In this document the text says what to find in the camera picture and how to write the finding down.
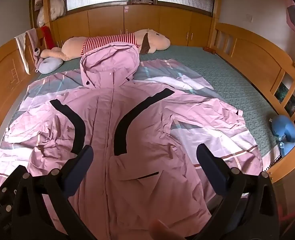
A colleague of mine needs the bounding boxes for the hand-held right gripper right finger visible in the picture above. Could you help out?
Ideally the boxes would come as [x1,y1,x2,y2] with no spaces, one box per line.
[188,144,280,240]

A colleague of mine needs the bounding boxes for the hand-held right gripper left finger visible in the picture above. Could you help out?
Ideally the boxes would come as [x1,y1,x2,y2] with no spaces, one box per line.
[11,145,98,240]

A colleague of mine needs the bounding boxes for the pink hooded jacket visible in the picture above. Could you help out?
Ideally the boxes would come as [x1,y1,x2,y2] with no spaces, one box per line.
[4,42,263,240]

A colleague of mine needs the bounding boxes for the blue neck pillow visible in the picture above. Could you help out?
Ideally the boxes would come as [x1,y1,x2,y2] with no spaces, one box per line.
[270,115,295,158]

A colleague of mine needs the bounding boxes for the green bed mat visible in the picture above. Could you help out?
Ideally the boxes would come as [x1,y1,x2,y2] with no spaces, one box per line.
[37,44,283,160]

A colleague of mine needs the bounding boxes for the wooden headboard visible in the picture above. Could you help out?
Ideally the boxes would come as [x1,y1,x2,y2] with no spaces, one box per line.
[0,27,53,135]

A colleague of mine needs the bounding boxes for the light blue pillow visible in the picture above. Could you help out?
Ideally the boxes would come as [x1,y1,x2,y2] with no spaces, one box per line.
[39,56,63,75]

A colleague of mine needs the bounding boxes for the plaid bed sheet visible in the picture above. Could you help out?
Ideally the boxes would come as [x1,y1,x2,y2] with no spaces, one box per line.
[0,58,264,188]

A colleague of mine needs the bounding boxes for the purple plush toy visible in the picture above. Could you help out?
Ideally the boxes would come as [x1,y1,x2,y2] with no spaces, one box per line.
[33,47,46,68]

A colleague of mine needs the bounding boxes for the wooden footboard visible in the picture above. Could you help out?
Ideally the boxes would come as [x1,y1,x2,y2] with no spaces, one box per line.
[205,21,295,183]

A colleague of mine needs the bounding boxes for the white towel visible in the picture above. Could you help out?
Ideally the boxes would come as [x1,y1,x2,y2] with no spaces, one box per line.
[14,32,30,75]

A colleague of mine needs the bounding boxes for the red cloth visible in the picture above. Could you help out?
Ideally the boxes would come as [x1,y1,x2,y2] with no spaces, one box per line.
[41,26,55,49]

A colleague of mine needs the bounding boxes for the pink towel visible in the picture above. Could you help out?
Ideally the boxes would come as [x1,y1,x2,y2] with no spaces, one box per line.
[25,28,38,45]

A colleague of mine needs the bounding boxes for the wooden wall cabinets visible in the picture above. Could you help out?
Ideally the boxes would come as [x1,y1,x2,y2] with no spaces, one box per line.
[50,5,215,48]

